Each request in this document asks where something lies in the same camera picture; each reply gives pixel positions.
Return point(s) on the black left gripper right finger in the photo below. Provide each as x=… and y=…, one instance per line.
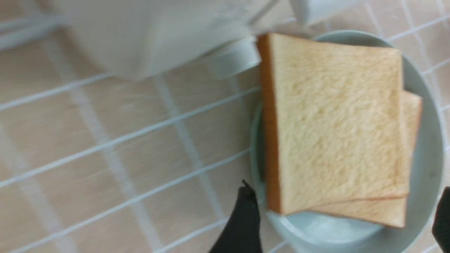
x=441, y=223

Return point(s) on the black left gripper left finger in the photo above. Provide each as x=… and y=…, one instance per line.
x=241, y=233

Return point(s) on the toast slice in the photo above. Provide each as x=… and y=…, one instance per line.
x=389, y=211
x=333, y=122

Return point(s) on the light blue round plate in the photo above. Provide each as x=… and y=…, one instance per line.
x=309, y=232

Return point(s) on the orange checkered tablecloth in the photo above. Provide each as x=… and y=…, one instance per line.
x=91, y=163

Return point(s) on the white two-slot toaster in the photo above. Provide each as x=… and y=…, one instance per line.
x=137, y=39

